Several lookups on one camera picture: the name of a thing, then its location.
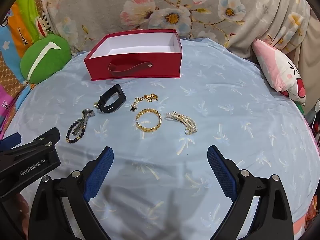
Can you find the light blue palm sheet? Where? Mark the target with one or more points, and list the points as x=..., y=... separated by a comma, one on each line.
x=225, y=120

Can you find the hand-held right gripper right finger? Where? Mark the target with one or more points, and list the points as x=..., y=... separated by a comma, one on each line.
x=221, y=172

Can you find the green round cushion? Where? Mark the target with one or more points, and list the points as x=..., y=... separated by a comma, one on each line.
x=45, y=60

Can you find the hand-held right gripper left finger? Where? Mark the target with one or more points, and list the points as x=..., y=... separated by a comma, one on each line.
x=99, y=172

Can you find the grey floral blanket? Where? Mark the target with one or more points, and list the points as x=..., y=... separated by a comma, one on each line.
x=175, y=7

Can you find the gold bangle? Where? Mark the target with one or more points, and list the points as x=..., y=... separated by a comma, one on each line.
x=140, y=127

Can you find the red box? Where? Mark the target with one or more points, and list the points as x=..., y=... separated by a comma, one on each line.
x=135, y=62

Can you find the person's left hand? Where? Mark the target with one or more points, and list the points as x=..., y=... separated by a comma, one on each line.
x=21, y=202

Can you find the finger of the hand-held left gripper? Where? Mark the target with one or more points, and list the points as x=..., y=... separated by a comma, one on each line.
x=10, y=140
x=42, y=138

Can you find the black smart band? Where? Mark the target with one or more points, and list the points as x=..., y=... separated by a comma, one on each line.
x=110, y=102

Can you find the colourful cartoon printed blanket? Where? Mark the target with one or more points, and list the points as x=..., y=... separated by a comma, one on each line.
x=17, y=30

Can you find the pink and white pillow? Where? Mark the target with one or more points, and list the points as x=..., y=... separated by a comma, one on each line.
x=277, y=67

